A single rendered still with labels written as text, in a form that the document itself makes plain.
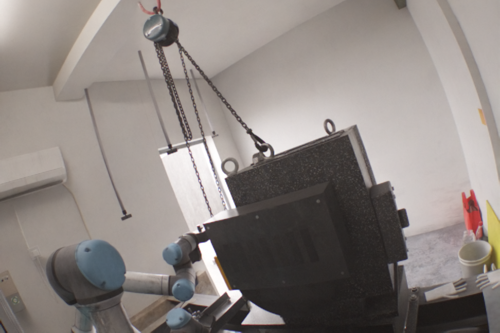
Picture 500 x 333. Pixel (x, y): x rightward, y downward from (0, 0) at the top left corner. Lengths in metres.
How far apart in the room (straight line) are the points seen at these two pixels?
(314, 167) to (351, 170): 0.12
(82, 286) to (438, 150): 3.17
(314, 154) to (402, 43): 2.44
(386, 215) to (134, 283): 0.87
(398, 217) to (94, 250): 0.87
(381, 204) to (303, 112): 2.58
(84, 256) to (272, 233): 0.56
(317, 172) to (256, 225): 0.26
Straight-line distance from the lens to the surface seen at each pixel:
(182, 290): 0.95
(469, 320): 1.72
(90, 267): 0.59
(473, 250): 2.54
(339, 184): 0.91
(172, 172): 7.46
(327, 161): 0.90
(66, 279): 0.66
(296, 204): 0.82
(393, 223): 0.96
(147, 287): 0.99
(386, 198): 0.93
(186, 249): 1.08
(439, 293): 1.54
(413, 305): 1.51
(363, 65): 3.19
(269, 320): 1.37
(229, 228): 0.95
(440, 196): 3.39
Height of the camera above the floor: 1.67
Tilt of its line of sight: 1 degrees up
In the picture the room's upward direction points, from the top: 21 degrees counter-clockwise
